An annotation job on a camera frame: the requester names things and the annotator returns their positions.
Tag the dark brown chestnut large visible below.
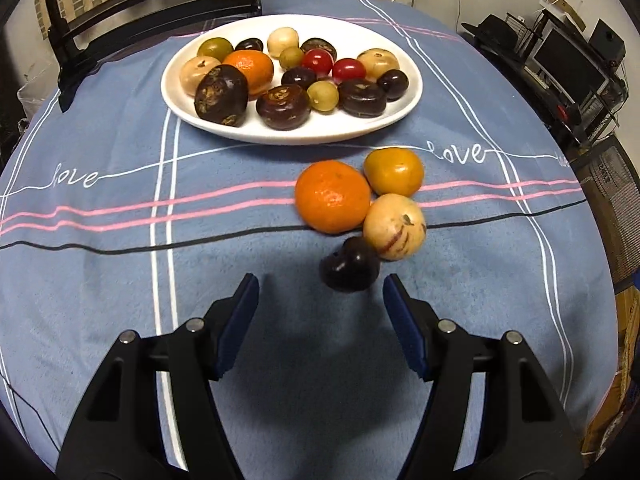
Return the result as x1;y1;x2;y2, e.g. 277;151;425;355
300;37;337;61

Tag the dark mangosteen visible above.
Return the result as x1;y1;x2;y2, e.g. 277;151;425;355
194;64;250;127

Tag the tan apple-like fruit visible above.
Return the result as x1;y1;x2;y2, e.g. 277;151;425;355
357;48;399;82

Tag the red cherry tomato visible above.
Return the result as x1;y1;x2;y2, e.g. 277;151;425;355
300;49;334;78
331;58;367;84

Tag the black hat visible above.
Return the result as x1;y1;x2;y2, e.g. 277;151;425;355
461;14;518;55

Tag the pale striped melon fruit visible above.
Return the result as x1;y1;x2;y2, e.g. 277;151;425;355
362;193;427;261

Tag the green mandarin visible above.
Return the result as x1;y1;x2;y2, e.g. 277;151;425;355
198;37;233;62

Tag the tan potato-like fruit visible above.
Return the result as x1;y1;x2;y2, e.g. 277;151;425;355
179;55;220;98

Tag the dark plum lone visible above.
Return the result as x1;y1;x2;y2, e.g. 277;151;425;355
234;38;264;52

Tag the small yellow fruit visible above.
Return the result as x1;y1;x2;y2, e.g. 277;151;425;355
307;80;340;114

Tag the yellow-orange persimmon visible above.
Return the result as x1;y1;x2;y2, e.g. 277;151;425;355
362;148;424;197

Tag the white oval plate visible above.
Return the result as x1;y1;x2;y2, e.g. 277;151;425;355
160;14;423;145

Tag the blue striped tablecloth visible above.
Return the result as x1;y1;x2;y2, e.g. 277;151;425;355
1;0;617;479

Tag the cream round fruit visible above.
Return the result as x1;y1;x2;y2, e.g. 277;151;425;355
267;27;299;58

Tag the computer monitor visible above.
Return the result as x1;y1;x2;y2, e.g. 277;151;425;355
533;28;608;105

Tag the dark oblong fruit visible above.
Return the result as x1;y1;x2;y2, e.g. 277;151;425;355
337;79;387;118

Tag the small dark plum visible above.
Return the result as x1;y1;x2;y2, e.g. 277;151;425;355
376;70;409;101

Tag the large orange mandarin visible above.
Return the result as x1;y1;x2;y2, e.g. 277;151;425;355
222;50;274;100

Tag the small yellow-green fruit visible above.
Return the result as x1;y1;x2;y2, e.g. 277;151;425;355
279;46;305;72

